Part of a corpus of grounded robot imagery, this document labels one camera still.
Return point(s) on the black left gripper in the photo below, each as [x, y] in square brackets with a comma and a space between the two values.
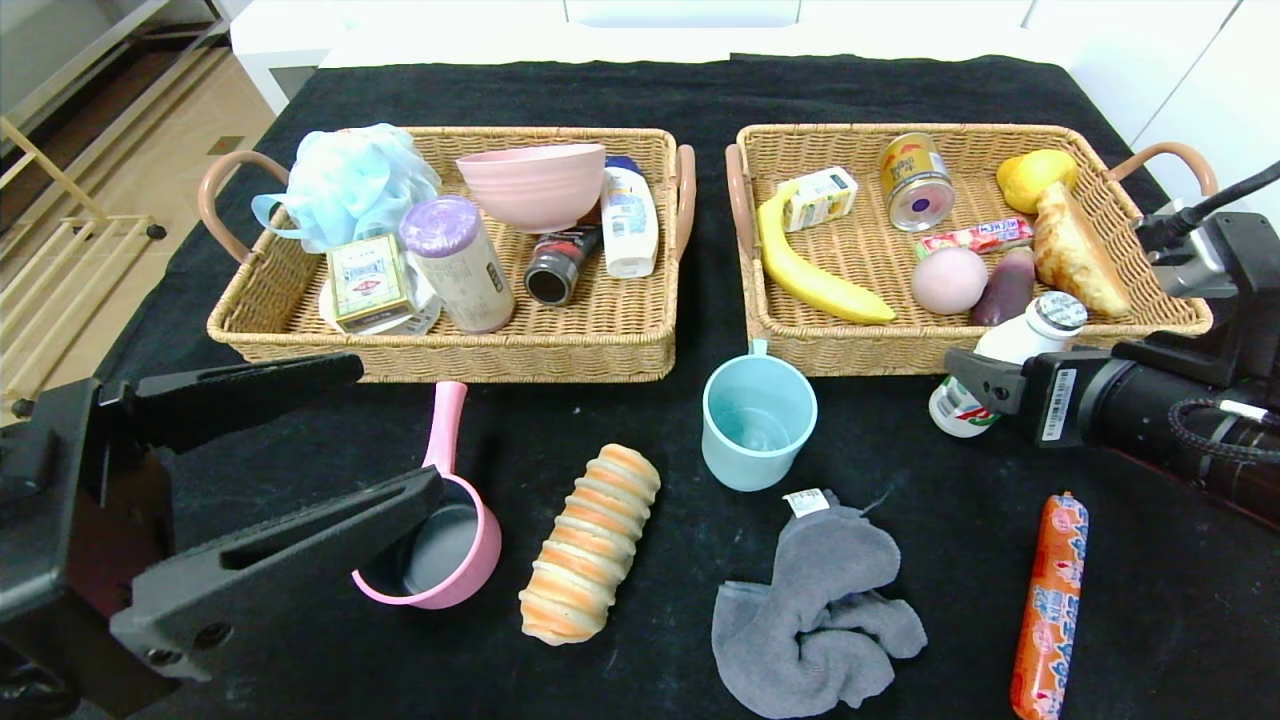
[62, 520]

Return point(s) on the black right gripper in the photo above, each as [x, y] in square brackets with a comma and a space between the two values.
[1052, 404]

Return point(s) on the white drink bottle green label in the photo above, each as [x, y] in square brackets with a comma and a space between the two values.
[1020, 340]

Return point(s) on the pink saucepan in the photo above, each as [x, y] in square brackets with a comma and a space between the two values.
[447, 430]

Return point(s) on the orange sausage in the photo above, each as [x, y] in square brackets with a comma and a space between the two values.
[1050, 610]

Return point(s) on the light blue mug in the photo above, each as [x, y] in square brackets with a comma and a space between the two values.
[760, 455]

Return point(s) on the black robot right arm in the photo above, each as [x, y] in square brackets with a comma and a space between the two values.
[1150, 410]

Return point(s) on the purple eggplant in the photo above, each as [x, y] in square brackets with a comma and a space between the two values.
[1003, 293]

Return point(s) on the pink egg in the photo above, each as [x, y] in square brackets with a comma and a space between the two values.
[947, 280]

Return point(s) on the pink wrapped candy bar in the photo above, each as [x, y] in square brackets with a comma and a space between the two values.
[975, 238]

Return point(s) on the golden croissant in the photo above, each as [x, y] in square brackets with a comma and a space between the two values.
[1075, 253]

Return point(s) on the yellow lemon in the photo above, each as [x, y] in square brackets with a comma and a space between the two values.
[1030, 176]

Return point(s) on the gold drink can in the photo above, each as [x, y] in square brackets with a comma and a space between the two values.
[915, 178]

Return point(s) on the yellow banana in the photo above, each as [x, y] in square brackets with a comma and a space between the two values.
[800, 273]

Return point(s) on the small white yellow carton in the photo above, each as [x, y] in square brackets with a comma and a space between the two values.
[825, 196]

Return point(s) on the green and white soap box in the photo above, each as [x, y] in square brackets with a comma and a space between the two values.
[370, 283]

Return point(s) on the grey towel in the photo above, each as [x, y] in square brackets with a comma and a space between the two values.
[820, 600]

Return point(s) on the white plastic packet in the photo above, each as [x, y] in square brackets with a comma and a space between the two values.
[428, 310]

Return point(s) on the beige wheeled rack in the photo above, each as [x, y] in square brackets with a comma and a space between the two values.
[95, 221]

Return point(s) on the beige canister with purple lid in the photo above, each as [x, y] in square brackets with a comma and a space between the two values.
[465, 268]

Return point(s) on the light blue bath loofah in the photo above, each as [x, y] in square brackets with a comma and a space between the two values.
[350, 185]

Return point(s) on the striped bread roll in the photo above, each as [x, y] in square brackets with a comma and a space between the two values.
[590, 545]

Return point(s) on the white lotion tube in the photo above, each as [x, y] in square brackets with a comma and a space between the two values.
[630, 228]

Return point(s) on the black and red tube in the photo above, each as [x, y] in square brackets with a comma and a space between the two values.
[560, 263]

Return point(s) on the pink ribbed bowl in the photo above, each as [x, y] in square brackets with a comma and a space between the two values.
[535, 188]

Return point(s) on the grey shelf unit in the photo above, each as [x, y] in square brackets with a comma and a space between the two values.
[50, 40]

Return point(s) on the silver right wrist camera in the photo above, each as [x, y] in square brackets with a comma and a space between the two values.
[1195, 265]

